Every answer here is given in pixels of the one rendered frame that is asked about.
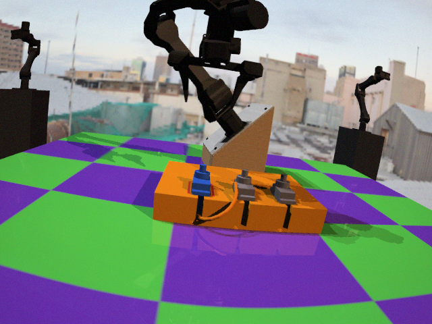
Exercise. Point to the blue micro servo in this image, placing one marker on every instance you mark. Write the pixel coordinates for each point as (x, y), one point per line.
(201, 186)

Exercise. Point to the orange rectangular chassis with pockets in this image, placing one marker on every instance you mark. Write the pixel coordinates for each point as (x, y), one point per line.
(266, 201)

